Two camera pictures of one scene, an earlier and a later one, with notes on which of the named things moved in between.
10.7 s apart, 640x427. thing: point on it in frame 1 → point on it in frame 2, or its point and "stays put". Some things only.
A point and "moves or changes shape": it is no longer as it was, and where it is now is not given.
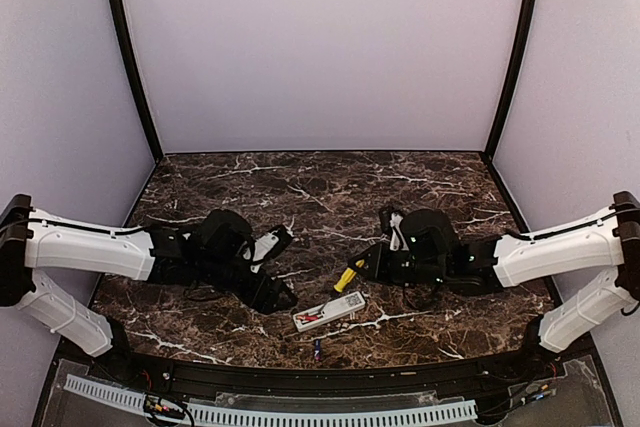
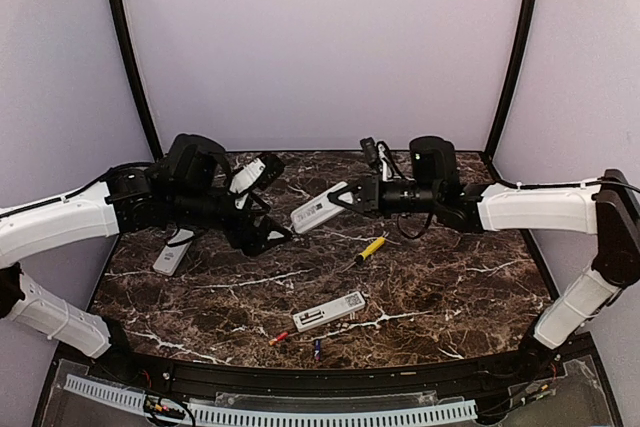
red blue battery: x=306 y=317 → x=280 y=337
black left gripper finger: x=285 y=299 → x=269 y=227
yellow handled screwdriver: x=346 y=276 moves or changes shape
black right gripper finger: x=371 y=257 → x=358 y=193
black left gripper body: x=250 y=295 → x=239 y=238
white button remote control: x=328 y=311 stays put
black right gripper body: x=392 y=271 → x=372 y=198
